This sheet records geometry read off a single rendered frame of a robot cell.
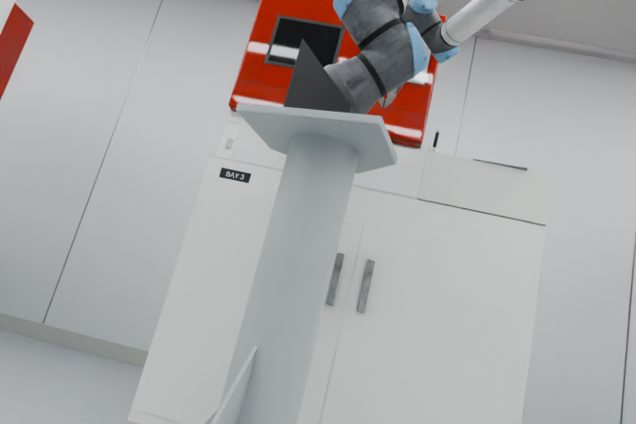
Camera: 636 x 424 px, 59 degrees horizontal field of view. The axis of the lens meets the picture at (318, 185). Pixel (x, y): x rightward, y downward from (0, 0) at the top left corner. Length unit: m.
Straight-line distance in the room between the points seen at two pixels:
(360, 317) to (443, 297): 0.22
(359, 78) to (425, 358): 0.72
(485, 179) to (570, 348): 2.34
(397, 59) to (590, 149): 2.98
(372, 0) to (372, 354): 0.87
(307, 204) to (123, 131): 3.20
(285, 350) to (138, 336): 2.79
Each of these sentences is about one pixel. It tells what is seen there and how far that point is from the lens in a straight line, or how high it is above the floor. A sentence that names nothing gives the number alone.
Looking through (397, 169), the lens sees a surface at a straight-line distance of 1.59.
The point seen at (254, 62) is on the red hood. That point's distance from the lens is 2.43.
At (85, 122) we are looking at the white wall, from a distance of 4.42.
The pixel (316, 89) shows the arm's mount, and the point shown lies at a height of 0.89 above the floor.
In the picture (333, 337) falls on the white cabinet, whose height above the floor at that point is 0.40.
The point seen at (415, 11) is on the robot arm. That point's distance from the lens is 1.76.
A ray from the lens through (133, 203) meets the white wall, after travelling 4.05.
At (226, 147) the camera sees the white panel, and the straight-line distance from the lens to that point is 2.34.
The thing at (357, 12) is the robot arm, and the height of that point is 1.10.
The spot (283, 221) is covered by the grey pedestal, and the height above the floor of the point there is 0.60.
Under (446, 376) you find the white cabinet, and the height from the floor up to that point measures 0.38.
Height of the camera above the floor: 0.36
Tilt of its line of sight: 16 degrees up
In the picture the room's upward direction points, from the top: 14 degrees clockwise
